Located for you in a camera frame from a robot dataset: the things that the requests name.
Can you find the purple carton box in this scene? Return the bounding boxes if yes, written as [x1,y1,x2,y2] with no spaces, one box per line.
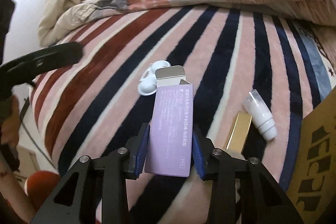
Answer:
[145,65,194,177]

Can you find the brown cardboard box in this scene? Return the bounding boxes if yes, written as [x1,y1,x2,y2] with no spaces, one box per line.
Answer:
[286,89,335,223]

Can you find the gold rectangular box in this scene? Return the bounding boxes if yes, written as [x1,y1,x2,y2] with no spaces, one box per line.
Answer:
[224,111,252,153]

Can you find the cream folded blanket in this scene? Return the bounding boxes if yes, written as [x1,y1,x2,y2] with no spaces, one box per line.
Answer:
[38,0,96,48]

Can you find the white cosmetic tube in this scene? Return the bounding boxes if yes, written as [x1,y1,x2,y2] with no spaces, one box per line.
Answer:
[243,89,277,141]

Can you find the striped pink fleece blanket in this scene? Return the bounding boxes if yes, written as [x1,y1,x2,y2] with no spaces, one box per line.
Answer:
[30,6,335,223]

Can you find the white earbud case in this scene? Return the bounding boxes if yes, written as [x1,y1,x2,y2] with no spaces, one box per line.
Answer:
[137,60,171,96]

